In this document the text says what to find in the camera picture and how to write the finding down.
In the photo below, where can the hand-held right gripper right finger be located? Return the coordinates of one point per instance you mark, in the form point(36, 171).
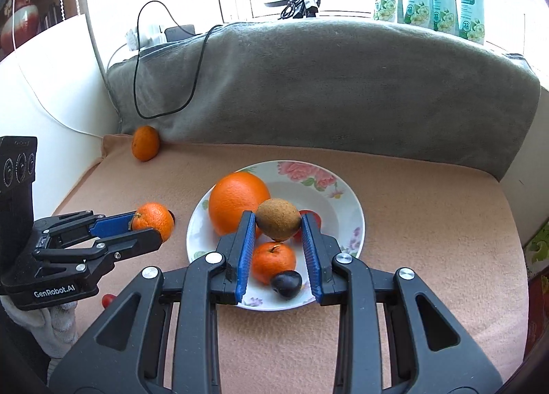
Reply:
point(311, 256)

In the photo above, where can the red vase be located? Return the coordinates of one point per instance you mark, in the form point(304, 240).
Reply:
point(21, 12)

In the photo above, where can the person's left hand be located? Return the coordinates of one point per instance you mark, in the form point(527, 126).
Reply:
point(51, 329)

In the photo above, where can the floral white plate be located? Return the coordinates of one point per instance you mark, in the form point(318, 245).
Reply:
point(296, 192)

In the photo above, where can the large orange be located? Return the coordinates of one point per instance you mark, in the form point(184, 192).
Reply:
point(236, 201)

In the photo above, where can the white board panel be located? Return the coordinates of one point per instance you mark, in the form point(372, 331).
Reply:
point(51, 89)

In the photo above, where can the small mandarin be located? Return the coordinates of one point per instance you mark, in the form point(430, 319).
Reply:
point(154, 218)
point(272, 262)

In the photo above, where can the white power strip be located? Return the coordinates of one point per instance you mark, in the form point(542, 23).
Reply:
point(148, 36)

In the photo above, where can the green printed carton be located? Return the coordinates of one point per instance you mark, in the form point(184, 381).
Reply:
point(539, 248)

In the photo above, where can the brown kiwi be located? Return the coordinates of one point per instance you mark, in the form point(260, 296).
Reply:
point(278, 218)

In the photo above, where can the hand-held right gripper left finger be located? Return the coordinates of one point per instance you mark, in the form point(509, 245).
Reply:
point(244, 256)

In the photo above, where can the black power adapter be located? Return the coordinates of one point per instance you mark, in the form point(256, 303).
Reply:
point(180, 32)

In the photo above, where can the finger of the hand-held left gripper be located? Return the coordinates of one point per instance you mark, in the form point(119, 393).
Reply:
point(111, 224)
point(128, 244)

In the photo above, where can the red cherry tomato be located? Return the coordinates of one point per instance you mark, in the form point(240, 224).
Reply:
point(107, 300)
point(315, 218)

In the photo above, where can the grey blanket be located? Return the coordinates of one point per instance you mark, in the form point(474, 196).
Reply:
point(321, 89)

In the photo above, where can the large mandarin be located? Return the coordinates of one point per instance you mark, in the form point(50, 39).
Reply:
point(146, 143)

